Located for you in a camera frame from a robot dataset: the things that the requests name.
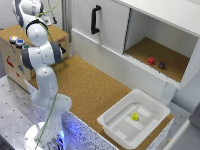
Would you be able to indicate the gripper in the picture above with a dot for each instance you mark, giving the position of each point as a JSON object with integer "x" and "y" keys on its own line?
{"x": 47, "y": 20}

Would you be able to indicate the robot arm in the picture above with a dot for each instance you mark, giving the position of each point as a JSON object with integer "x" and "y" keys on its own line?
{"x": 45, "y": 83}

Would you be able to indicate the green button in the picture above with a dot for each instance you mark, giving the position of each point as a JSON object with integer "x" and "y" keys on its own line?
{"x": 26, "y": 46}

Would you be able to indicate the blue button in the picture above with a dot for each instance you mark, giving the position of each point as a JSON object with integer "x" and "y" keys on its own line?
{"x": 20, "y": 42}

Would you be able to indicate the red button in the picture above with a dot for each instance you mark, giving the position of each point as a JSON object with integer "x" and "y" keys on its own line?
{"x": 13, "y": 38}

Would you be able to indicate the wooden drawer box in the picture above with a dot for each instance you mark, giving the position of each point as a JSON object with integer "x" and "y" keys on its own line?
{"x": 8, "y": 66}

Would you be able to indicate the white sliding door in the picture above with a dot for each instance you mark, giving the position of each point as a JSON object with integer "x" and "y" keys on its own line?
{"x": 110, "y": 23}

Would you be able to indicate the pink block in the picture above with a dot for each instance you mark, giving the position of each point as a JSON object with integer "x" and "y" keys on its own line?
{"x": 151, "y": 61}

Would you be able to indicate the white cabinet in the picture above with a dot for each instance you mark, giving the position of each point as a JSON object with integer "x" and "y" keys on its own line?
{"x": 160, "y": 20}

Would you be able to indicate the purple block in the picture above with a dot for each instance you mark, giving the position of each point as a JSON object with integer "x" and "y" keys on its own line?
{"x": 161, "y": 65}

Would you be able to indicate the yellow block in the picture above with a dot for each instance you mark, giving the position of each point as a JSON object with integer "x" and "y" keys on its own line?
{"x": 135, "y": 116}

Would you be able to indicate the white plastic box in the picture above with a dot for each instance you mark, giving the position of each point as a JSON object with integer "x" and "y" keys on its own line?
{"x": 133, "y": 130}

